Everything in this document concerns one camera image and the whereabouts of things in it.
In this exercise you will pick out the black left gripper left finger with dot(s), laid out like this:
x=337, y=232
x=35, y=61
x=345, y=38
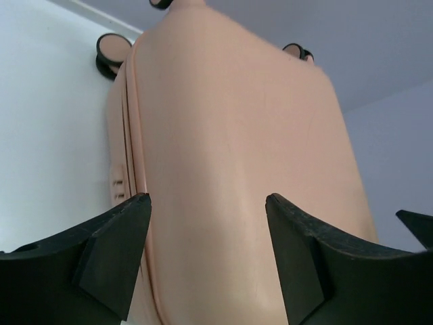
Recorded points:
x=83, y=275

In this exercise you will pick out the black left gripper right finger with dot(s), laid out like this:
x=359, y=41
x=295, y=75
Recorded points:
x=328, y=276

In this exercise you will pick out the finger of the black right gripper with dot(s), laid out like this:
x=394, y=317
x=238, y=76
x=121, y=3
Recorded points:
x=419, y=225

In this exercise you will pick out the pink hard-shell suitcase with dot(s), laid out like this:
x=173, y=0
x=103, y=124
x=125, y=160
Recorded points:
x=209, y=119

